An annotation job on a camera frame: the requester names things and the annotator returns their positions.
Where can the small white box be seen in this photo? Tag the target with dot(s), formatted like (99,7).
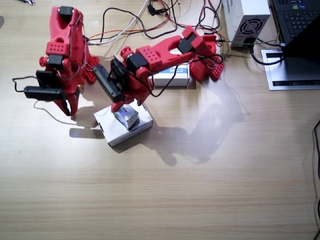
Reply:
(127,117)

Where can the red robot arm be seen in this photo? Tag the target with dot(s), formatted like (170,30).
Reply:
(162,50)
(62,32)

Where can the plain white cardboard box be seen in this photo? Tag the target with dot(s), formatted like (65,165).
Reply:
(140,122)

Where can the white and blue box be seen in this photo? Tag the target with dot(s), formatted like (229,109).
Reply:
(175,78)

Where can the black bar webcam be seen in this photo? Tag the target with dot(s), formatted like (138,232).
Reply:
(107,83)
(45,93)

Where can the small black connector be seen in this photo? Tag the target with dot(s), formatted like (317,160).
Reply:
(152,10)

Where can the small metal hand tool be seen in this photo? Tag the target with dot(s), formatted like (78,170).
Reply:
(31,2)

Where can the white power supply unit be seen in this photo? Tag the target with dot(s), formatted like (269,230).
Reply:
(250,7)

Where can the grey metal desk plate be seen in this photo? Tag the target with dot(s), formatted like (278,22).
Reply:
(275,72)

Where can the black laptop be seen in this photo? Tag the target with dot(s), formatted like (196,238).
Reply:
(295,20)

